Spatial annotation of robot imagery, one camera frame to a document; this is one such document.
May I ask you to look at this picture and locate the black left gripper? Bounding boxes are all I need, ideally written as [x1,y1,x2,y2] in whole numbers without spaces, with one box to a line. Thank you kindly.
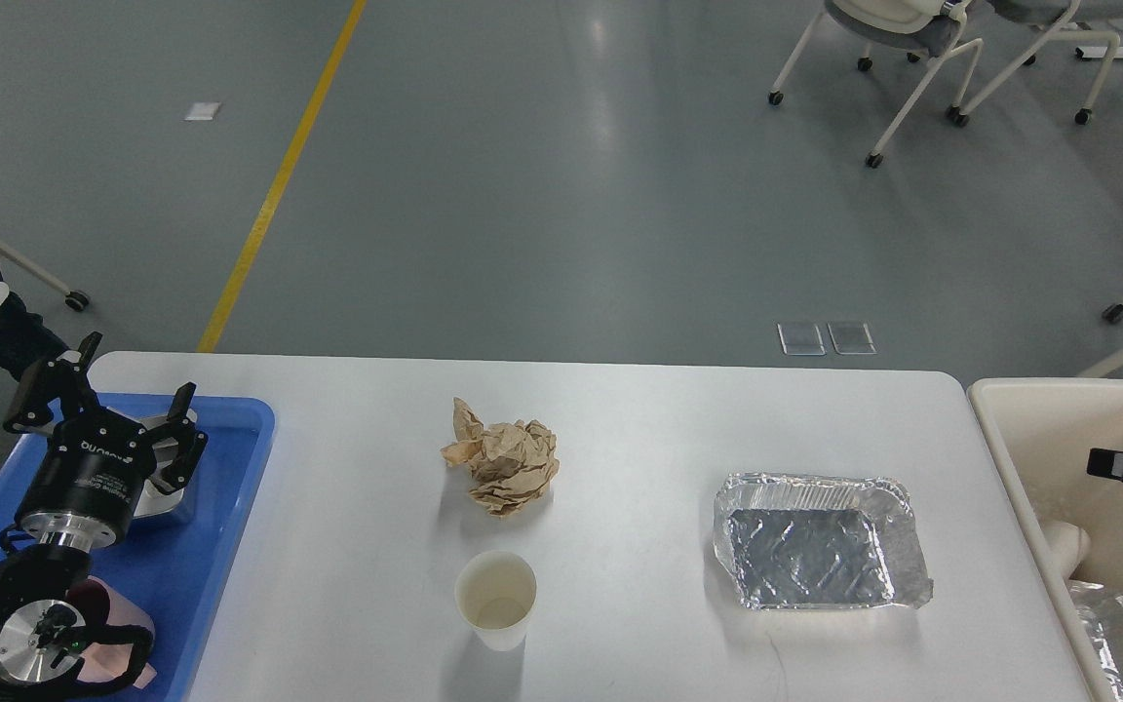
[3,331,207,551]

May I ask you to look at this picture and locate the stainless steel rectangular tin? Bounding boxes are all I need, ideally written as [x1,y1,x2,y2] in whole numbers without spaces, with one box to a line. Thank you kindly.
[119,409,200,529]

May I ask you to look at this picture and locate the pink plastic mug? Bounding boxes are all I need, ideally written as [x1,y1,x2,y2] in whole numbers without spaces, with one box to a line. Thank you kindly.
[69,576,155,683]

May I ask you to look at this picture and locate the white paper cup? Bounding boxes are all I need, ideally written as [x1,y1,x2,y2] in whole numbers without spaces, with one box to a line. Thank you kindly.
[454,550,538,651]

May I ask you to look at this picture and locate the aluminium foil tray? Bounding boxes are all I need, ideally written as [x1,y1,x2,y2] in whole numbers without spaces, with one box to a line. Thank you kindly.
[713,472,933,610]

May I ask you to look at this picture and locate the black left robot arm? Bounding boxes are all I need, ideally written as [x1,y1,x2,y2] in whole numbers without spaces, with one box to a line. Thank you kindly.
[0,332,207,701]

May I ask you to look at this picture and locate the blue plastic tray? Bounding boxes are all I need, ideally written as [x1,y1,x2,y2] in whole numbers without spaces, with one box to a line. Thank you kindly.
[0,396,275,701]

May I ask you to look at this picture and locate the crumpled brown paper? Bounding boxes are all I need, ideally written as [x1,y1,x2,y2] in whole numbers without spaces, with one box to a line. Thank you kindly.
[441,396,559,519]

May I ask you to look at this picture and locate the white plastic bin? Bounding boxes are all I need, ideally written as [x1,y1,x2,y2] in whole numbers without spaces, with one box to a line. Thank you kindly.
[968,379,1123,701]

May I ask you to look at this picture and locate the white chair right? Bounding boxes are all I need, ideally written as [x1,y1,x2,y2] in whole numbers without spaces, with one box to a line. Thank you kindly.
[948,1,1123,128]

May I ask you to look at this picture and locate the foil tray inside bin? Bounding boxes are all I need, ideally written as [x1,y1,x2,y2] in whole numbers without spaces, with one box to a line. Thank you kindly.
[1066,578,1123,701]

